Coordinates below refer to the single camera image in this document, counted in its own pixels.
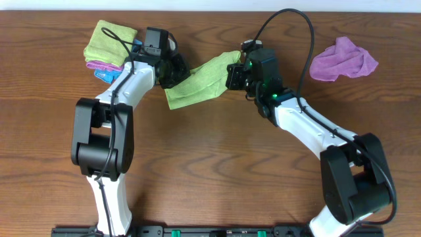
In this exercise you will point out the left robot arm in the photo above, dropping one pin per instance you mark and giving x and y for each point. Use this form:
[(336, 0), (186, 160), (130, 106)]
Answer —
[(103, 135)]

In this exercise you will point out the crumpled purple cloth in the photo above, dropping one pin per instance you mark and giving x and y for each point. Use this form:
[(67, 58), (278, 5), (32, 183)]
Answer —
[(344, 58)]

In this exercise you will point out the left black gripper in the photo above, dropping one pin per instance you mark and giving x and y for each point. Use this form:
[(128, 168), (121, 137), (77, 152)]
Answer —
[(183, 72)]

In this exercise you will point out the folded blue cloth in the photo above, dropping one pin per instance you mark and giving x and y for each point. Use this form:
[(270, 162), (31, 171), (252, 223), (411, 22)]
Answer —
[(107, 76)]

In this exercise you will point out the green microfibre cloth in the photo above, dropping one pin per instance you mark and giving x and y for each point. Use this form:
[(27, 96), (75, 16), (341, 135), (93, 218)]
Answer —
[(206, 82)]

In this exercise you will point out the folded green cloth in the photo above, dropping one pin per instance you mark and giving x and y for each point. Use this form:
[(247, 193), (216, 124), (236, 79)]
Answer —
[(107, 50)]

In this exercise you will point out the folded pink cloth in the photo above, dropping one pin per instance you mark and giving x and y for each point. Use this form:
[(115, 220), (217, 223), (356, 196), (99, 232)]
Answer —
[(100, 65)]

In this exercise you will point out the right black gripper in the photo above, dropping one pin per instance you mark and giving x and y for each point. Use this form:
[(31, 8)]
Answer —
[(234, 71)]

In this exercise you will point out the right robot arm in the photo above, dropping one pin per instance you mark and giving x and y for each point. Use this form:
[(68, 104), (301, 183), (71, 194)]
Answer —
[(356, 180)]

